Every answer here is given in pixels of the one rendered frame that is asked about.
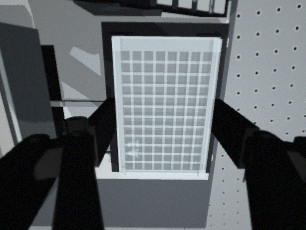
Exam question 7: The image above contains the grey flat base plate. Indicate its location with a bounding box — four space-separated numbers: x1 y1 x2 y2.
104 0 306 230

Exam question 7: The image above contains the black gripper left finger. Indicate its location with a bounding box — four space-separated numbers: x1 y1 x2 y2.
0 98 117 230

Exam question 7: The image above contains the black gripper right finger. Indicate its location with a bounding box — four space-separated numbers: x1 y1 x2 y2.
211 99 306 230

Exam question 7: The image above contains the white rectangular well plate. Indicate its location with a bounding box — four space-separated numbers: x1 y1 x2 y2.
112 36 222 178

